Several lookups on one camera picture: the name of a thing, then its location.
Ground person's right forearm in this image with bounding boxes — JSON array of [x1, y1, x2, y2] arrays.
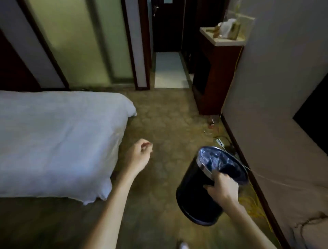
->
[[225, 200, 278, 249]]

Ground dark wooden door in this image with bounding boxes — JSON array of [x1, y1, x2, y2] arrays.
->
[[151, 0, 186, 53]]

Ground black cables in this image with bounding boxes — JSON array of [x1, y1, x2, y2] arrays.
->
[[293, 211, 328, 230]]

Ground white tissue box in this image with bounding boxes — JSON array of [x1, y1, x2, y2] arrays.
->
[[217, 18, 243, 40]]

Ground person's left forearm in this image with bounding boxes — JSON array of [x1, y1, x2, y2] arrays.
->
[[83, 169, 144, 249]]

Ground black metal trash bin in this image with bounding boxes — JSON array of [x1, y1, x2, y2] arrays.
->
[[176, 146, 249, 227]]

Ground frosted glass partition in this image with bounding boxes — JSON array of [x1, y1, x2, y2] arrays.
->
[[25, 0, 134, 88]]

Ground dark wooden cabinet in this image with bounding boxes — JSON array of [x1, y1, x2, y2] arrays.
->
[[191, 25, 245, 116]]

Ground person's right hand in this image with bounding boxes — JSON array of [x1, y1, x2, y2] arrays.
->
[[204, 171, 240, 208]]

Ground person's left hand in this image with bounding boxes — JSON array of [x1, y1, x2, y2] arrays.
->
[[123, 139, 153, 180]]

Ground black television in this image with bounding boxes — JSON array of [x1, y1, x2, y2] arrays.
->
[[293, 73, 328, 156]]

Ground white cable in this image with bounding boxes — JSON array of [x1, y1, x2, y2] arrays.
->
[[243, 165, 328, 192]]

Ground white duvet bed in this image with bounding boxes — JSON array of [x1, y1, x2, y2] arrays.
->
[[0, 90, 138, 206]]

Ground clear plastic bin liner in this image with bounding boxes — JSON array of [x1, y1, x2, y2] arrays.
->
[[199, 148, 248, 185]]

